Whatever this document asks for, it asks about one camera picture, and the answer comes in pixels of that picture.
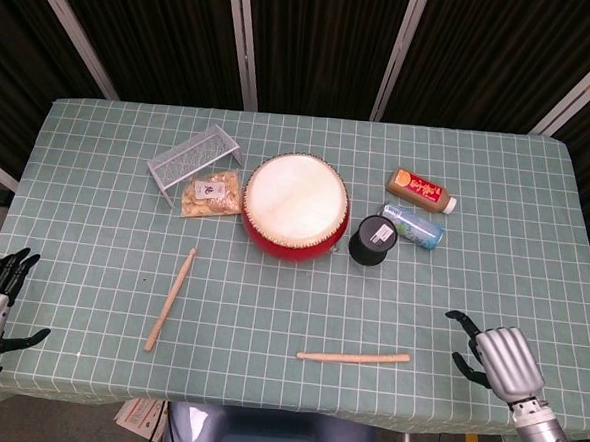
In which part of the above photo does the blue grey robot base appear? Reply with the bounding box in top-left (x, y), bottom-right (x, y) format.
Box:
top-left (160, 400), bottom-right (379, 442)

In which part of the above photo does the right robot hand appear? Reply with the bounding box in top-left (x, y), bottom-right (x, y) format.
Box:
top-left (440, 309), bottom-right (551, 404)

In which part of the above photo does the wooden drumstick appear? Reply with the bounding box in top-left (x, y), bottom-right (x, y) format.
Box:
top-left (143, 244), bottom-right (197, 355)
top-left (295, 346), bottom-right (411, 368)

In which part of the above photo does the green checked tablecloth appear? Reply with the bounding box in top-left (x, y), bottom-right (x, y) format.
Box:
top-left (0, 93), bottom-right (590, 442)

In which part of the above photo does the black mesh pen holder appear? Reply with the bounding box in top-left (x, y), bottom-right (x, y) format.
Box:
top-left (346, 212), bottom-right (400, 267)

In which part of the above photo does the brown bottle red label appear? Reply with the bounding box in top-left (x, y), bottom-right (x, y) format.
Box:
top-left (384, 167), bottom-right (460, 217)

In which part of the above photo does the clear bag of snacks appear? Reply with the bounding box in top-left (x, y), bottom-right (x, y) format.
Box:
top-left (179, 166), bottom-right (244, 223)

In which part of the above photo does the white printed paper box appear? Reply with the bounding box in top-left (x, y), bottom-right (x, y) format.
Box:
top-left (113, 397), bottom-right (170, 442)

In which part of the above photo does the light blue drink can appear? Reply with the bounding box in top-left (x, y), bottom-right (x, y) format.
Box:
top-left (376, 201), bottom-right (447, 253)

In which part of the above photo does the grey metal mesh shelf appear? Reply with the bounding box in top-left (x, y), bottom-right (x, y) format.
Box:
top-left (144, 123), bottom-right (246, 213)

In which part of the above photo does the red drum white skin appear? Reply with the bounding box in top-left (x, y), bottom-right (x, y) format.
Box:
top-left (237, 150), bottom-right (354, 265)

